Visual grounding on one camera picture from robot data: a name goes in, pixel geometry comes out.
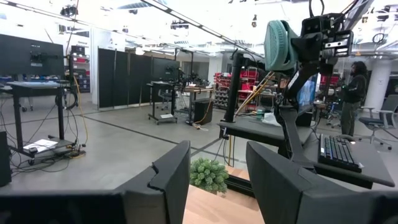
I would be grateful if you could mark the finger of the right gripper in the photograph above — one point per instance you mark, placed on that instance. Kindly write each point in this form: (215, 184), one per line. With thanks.
(308, 48)

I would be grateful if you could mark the red storage bin rack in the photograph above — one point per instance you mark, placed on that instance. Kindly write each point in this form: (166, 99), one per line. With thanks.
(248, 76)

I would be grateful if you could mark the black monitor back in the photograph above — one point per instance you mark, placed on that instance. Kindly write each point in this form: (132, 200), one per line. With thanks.
(18, 56)

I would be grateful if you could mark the black box case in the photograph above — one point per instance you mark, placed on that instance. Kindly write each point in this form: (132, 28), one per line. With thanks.
(4, 161)

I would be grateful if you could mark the grey monitor stand desk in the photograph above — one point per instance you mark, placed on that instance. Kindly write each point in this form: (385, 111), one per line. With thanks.
(258, 130)

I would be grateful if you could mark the white plastic bag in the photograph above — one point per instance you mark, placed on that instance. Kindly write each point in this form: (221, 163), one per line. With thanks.
(271, 119)

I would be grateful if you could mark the black computer case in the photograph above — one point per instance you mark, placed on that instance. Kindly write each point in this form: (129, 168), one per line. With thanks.
(202, 112)

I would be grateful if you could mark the black aluminium table frame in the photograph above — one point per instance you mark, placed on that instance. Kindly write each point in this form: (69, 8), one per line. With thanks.
(239, 186)

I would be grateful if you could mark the black rolling desk stand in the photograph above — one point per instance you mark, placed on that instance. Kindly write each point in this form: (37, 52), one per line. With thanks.
(34, 85)

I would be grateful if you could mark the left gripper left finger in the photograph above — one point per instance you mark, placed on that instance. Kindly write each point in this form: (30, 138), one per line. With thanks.
(168, 193)

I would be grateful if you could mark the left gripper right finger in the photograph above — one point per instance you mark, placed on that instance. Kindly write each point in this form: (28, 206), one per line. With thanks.
(276, 193)

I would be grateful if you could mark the backlit black keyboard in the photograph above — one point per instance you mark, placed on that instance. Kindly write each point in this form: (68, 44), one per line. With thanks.
(337, 154)

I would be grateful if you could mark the grey office chair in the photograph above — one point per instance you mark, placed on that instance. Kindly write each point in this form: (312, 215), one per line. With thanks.
(390, 107)

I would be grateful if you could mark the black partition wall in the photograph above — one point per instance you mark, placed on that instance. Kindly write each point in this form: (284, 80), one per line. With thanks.
(121, 77)

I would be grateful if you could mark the person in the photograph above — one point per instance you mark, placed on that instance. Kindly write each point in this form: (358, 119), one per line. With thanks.
(354, 90)

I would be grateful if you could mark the green potted succulent plant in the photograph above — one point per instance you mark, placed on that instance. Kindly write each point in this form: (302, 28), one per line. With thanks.
(208, 174)

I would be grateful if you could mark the green rubber slide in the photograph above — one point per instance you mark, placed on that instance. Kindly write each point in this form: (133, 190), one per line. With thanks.
(276, 46)

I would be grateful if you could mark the monitor with blue screen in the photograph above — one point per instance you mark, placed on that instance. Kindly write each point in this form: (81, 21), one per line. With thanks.
(306, 93)

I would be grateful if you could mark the wooden workstation table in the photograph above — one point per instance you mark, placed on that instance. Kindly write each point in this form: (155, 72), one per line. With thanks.
(199, 89)

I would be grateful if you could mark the grey keyboard desk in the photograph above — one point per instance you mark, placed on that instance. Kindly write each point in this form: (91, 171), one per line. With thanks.
(373, 161)

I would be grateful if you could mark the white round column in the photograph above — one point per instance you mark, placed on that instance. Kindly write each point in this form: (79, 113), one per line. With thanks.
(377, 87)

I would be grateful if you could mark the black monitor pole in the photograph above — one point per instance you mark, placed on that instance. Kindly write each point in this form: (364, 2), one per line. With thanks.
(234, 93)

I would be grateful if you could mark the white paper sheet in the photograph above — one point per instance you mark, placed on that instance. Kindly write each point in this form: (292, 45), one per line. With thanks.
(42, 145)

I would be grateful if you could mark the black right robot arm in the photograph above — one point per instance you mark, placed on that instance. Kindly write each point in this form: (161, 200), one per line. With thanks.
(293, 130)

